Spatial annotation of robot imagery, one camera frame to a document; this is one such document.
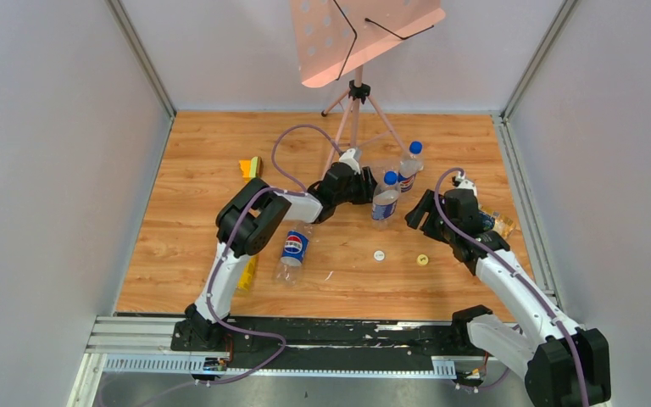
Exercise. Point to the orange dark label bottle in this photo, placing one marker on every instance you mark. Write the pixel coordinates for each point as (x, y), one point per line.
(495, 221)

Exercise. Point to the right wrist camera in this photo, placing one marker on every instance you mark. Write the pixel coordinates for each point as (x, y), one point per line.
(462, 182)

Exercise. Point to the yellow green toy block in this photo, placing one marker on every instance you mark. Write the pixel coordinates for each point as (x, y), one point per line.
(251, 168)

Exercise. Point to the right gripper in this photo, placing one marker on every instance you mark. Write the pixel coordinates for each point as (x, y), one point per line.
(425, 205)

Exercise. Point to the yellow juice bottle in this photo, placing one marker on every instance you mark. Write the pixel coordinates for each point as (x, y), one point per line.
(245, 283)

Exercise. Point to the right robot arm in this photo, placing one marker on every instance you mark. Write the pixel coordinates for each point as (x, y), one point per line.
(560, 363)

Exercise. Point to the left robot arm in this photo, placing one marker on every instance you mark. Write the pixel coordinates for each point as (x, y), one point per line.
(244, 228)

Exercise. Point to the pink music stand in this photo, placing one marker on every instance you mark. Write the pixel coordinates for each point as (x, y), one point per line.
(337, 38)

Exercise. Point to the pepsi bottle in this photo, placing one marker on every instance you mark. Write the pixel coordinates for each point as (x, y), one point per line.
(289, 267)
(385, 200)
(411, 164)

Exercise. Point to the clear bottle white cap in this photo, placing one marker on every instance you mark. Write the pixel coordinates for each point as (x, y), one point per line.
(380, 166)

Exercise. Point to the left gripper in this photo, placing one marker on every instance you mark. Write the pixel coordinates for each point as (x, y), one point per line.
(356, 183)

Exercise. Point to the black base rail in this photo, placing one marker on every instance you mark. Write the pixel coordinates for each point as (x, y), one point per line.
(267, 346)

